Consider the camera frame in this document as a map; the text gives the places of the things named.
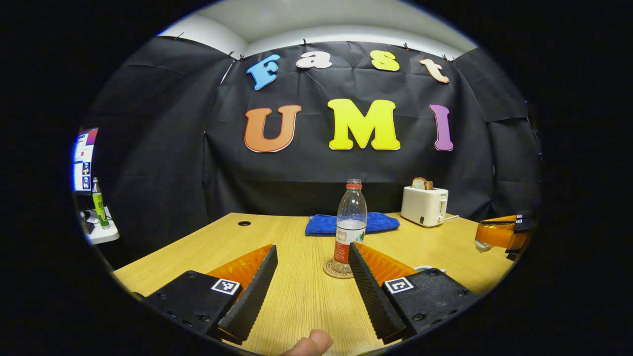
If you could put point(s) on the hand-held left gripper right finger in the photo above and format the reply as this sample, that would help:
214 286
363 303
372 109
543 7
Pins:
373 296

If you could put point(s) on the black backdrop cloth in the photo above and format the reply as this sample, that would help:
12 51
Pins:
173 163

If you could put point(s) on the green bottle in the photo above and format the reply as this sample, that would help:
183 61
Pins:
100 205

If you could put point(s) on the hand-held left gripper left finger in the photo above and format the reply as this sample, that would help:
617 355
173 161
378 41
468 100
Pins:
249 301

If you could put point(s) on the blue folded towel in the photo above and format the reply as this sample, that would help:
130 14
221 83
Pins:
321 225

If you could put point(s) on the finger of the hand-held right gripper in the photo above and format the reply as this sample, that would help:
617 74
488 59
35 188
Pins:
502 233

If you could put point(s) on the round cork coaster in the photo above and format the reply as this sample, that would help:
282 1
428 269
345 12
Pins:
334 272

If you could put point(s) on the white toaster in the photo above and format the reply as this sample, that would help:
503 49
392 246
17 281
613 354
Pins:
424 206

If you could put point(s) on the toast slice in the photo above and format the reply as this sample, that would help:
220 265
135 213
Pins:
421 184

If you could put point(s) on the white side table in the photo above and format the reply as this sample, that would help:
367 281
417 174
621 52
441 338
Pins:
104 233

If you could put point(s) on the clear plastic water bottle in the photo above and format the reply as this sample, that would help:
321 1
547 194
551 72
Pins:
351 217

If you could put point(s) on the computer monitor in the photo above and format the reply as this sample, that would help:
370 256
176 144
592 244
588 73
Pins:
84 158

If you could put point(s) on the white floral teacup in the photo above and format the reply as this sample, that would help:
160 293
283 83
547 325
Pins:
424 268

